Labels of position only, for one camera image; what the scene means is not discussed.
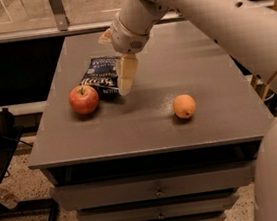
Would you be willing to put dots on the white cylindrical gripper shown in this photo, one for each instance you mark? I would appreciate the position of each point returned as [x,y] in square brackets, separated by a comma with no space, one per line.
[126,38]

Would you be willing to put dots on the blue chip bag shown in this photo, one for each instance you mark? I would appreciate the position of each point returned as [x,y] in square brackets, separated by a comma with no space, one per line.
[102,76]

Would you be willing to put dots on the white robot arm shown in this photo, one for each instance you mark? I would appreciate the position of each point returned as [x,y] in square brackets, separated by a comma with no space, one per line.
[247,31]

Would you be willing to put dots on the red apple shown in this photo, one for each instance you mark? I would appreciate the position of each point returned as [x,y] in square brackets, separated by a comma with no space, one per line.
[83,99]

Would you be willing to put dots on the orange fruit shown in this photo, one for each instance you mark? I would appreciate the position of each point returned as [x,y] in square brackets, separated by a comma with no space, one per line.
[184,106]

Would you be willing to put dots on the top drawer with knob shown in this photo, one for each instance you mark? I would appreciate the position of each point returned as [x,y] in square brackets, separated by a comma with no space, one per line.
[153,186]

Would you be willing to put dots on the drawer with knob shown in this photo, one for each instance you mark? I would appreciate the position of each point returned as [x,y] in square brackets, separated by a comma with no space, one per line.
[165,209]
[153,186]

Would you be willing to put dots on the middle drawer with knob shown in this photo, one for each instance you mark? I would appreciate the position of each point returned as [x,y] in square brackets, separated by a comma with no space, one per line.
[165,209]

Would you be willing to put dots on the metal railing post middle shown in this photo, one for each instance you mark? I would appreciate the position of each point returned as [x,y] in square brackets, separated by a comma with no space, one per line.
[61,19]

